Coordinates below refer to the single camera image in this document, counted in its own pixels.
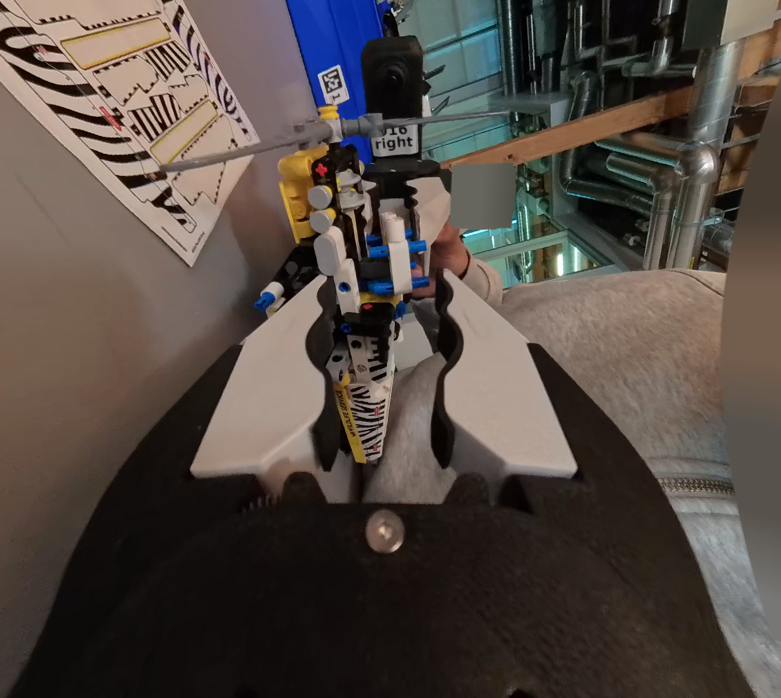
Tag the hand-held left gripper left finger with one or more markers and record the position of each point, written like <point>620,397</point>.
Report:
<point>262,393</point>

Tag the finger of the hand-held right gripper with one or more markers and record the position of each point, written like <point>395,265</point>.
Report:
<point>436,203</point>

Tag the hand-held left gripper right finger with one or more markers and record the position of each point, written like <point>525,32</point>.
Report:
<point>506,399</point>

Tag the zebra striped lego helicopter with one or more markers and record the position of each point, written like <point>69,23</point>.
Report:
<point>329,246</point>

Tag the person's right forearm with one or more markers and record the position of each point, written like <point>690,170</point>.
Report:
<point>485,283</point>

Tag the person's right hand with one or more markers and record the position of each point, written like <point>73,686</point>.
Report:
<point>450,261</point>

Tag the blue plastic bin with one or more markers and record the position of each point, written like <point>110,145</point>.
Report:
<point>329,20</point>

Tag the wooden ceiling beam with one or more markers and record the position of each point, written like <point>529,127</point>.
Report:
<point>610,121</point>

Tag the zebra pattern sticker sheet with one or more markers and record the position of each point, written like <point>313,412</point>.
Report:
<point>91,69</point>

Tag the silver ventilation duct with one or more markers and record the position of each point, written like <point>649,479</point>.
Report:
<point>695,203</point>

